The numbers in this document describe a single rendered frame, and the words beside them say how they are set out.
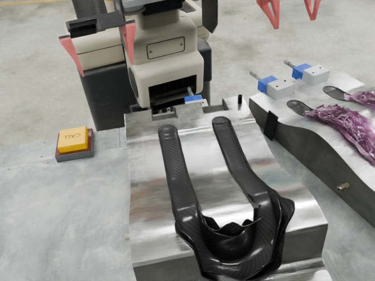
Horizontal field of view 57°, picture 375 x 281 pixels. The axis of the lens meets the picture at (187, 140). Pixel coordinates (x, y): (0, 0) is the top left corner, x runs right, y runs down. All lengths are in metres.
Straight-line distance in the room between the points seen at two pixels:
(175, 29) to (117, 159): 0.48
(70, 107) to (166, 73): 1.44
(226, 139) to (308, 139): 0.16
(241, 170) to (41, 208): 0.39
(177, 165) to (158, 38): 0.53
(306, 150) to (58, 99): 2.08
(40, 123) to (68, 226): 1.74
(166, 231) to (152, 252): 0.03
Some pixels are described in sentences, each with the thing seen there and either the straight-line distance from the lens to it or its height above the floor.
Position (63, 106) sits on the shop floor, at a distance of 2.48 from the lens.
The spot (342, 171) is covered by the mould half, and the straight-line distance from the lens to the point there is 0.67.
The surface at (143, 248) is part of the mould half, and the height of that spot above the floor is 0.93.
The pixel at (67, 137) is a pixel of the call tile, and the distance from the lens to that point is 0.81.
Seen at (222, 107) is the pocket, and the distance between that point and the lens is 0.76.
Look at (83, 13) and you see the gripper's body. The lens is 0.68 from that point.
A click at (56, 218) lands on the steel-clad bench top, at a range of 0.71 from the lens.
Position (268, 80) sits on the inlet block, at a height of 0.87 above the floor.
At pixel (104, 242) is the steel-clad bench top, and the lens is 0.64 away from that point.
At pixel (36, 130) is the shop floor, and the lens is 2.34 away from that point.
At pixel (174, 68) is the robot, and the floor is 0.79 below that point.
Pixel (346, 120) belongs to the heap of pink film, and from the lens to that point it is 0.68.
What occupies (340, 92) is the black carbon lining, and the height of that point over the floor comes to 0.85.
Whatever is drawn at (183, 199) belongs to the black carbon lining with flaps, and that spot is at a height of 0.91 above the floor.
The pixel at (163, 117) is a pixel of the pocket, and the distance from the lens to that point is 0.75.
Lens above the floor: 1.32
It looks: 42 degrees down
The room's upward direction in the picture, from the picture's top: 5 degrees counter-clockwise
